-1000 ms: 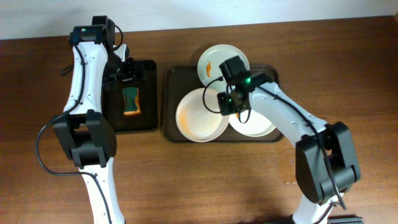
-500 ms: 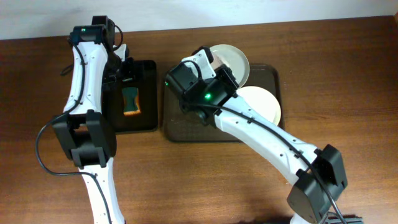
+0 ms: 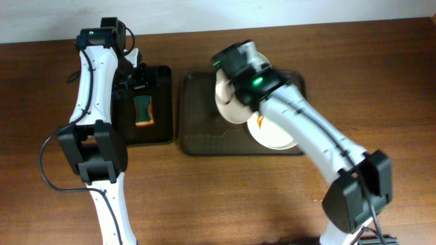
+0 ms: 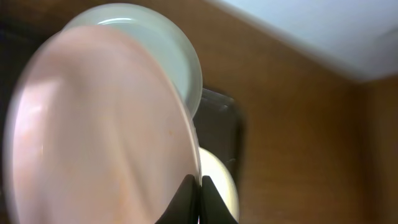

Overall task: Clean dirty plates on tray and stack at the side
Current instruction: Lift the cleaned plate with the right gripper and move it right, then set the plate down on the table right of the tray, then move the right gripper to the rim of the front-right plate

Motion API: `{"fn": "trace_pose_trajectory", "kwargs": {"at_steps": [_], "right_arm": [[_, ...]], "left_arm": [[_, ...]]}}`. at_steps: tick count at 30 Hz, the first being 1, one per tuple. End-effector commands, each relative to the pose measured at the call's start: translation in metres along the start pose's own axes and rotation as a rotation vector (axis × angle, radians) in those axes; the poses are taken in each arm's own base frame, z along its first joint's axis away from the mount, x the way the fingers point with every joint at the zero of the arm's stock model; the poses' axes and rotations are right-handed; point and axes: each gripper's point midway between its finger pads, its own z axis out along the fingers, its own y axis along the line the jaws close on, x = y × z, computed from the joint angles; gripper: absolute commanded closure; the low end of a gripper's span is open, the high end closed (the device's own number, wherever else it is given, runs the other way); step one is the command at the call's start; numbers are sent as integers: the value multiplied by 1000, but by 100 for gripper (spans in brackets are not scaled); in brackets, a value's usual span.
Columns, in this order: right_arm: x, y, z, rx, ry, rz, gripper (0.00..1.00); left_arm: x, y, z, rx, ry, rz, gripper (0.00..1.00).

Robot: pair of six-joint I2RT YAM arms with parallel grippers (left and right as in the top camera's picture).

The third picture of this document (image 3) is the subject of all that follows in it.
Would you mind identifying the green and orange sponge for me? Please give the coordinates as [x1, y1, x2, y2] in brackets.
[134, 95, 155, 127]

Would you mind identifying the brown serving tray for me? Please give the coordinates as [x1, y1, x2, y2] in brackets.
[178, 71, 303, 156]

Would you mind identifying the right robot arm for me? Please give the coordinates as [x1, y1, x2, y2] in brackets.
[212, 39, 398, 244]

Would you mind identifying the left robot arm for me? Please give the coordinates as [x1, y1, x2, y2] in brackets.
[55, 17, 148, 244]

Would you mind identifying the white plate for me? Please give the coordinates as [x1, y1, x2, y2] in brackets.
[215, 69, 264, 125]
[247, 112, 298, 150]

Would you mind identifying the black rectangular tray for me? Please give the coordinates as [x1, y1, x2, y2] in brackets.
[111, 65, 173, 146]

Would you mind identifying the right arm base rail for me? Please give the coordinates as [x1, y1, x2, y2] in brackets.
[356, 237, 399, 245]

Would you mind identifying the pale plate top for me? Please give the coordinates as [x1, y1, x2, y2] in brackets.
[213, 51, 270, 93]

